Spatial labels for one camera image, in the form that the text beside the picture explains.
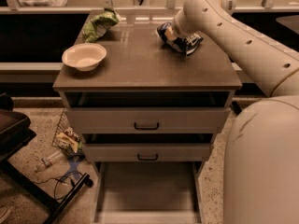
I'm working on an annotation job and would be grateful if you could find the blue chip bag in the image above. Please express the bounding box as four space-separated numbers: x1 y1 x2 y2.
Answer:
156 21 203 56

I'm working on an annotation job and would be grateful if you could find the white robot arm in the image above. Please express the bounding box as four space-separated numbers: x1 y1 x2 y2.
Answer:
166 0 299 224

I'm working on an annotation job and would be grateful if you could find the green chip bag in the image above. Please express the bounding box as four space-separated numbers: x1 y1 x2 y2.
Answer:
82 9 121 43

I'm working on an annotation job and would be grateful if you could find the grey drawer cabinet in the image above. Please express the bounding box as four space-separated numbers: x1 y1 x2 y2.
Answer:
52 8 243 224

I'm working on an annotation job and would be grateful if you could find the open bottom drawer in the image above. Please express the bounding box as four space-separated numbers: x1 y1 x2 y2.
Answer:
91 161 202 224

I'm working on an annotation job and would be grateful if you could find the white bowl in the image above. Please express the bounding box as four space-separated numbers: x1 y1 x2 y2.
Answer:
62 43 107 72

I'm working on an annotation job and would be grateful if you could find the clear plastic bottle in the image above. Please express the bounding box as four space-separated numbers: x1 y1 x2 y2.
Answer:
35 150 64 172

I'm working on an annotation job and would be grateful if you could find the sneaker shoe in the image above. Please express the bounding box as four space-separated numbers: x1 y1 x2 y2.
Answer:
0 206 11 224

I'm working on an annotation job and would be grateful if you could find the black table leg frame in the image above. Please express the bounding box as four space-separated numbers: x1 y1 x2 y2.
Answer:
231 101 242 115

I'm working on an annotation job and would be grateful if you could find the top drawer with handle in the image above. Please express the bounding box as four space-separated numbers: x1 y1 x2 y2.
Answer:
65 108 230 134

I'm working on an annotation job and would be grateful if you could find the drawer with handle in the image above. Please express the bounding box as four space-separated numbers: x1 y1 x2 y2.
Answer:
65 108 230 134
83 144 211 161

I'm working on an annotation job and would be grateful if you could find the middle drawer with handle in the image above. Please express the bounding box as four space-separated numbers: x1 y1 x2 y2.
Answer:
83 144 211 161

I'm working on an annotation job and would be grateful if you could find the wire basket with snack bags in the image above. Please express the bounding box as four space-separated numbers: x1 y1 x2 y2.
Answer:
51 111 83 157

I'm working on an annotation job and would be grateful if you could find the black cart frame left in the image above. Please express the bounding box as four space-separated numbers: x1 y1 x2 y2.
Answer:
0 97 94 224

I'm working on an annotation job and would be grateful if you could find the black cable on floor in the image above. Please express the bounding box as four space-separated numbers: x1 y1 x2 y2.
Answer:
33 171 84 203

